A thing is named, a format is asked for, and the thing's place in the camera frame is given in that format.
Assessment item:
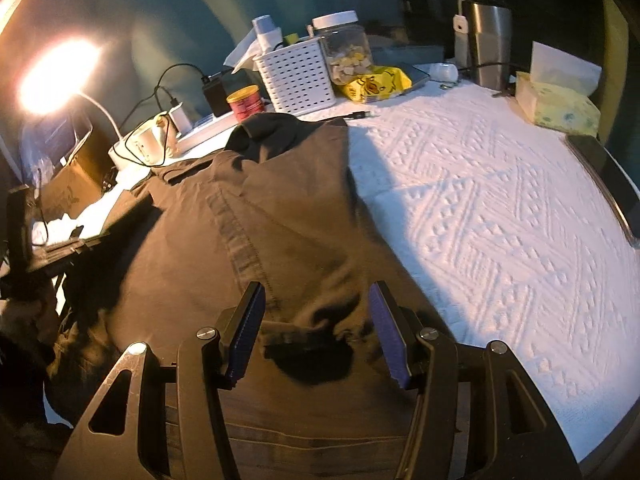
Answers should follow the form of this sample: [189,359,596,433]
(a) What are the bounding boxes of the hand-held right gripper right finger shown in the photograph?
[368,280,583,480]

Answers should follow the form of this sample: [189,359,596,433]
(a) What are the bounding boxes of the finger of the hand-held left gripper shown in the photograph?
[31,227,113,273]

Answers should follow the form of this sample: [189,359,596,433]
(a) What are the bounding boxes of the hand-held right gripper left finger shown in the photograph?
[52,281,267,480]

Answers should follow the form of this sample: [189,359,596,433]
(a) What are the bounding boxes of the dark brown pants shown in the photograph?
[45,112,471,480]

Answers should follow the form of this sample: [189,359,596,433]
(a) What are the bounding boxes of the person's left hand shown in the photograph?
[0,300,57,356]

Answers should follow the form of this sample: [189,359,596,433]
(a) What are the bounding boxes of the brown cardboard box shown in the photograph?
[37,160,118,221]

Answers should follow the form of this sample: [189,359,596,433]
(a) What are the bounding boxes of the dark blue monitor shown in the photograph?
[20,110,93,171]

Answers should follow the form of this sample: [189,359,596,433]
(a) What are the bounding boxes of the white mug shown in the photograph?
[131,124,168,166]

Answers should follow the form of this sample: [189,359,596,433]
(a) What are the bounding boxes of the white textured blanket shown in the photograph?
[30,72,636,466]

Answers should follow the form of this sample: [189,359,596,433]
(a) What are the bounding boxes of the white desk lamp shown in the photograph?
[17,37,151,168]

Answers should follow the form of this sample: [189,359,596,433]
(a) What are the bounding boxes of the white charger plug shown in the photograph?
[169,102,193,133]

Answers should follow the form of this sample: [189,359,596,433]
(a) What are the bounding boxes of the white power strip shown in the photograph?
[175,110,238,153]

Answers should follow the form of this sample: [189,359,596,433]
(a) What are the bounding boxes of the black power adapter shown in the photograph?
[201,76,231,118]

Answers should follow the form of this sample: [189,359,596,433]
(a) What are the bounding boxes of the red can with yellow lid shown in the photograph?
[226,87,265,123]

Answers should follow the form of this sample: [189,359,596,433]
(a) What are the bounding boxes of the yellow snack bag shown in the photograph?
[336,66,413,103]

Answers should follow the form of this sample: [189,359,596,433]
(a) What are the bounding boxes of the grey tablet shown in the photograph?
[400,62,432,92]

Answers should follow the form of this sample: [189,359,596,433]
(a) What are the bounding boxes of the white perforated plastic basket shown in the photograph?
[252,37,337,115]

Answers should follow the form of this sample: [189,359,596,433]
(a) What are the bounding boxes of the white crumpled tissue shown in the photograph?
[222,25,266,71]

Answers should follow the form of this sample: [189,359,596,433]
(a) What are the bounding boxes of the yellow green tissue box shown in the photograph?
[515,41,603,136]

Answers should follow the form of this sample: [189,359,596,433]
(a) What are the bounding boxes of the clear jar with white lid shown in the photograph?
[312,11,375,86]

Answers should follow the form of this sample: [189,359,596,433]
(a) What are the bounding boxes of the white paper roll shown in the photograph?
[251,15,283,53]

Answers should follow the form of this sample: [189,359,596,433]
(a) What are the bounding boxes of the stainless steel tumbler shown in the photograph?
[460,0,515,88]

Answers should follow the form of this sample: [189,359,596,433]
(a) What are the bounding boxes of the black adapter cable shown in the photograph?
[154,63,213,111]

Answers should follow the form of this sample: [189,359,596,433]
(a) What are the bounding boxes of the long black charging cable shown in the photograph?
[120,85,372,158]

